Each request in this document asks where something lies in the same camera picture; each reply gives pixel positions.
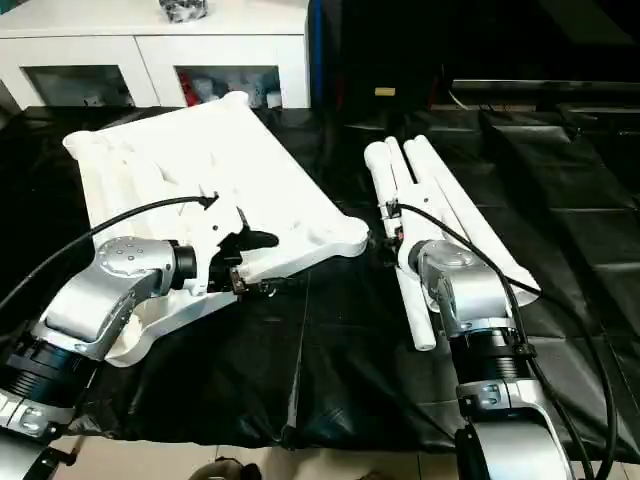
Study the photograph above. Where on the clear bag of dark parts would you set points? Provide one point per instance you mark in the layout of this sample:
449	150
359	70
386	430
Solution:
182	11

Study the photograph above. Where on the white plastic table top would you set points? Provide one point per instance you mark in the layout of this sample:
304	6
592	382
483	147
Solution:
200	145

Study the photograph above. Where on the white cabinet with glass doors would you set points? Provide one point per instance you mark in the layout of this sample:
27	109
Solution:
150	50

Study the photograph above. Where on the small tan label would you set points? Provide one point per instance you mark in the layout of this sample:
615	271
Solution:
385	91

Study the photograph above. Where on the black plastic mat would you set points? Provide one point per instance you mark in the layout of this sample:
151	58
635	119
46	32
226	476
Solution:
300	350

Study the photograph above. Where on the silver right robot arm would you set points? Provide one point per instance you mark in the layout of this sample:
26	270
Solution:
470	290

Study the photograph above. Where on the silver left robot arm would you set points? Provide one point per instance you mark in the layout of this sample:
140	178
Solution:
100	290

